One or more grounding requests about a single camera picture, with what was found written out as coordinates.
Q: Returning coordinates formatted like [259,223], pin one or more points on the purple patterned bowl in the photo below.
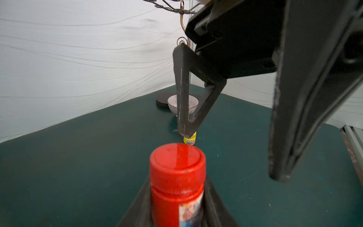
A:
[172,104]

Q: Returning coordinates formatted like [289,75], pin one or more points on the red jar lid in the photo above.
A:
[177,168]

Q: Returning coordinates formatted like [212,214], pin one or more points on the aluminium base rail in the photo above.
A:
[353,138]

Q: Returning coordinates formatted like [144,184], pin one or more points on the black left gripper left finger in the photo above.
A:
[139,213]

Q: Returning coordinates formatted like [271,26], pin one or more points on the red paint jar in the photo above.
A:
[177,210]

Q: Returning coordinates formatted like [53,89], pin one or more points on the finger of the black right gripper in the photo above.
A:
[320,66]

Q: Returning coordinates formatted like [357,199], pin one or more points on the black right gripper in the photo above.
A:
[234,39]

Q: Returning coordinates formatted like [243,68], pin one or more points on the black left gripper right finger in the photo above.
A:
[215,213]

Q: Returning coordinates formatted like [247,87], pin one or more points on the yellow paint jar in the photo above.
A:
[191,140]

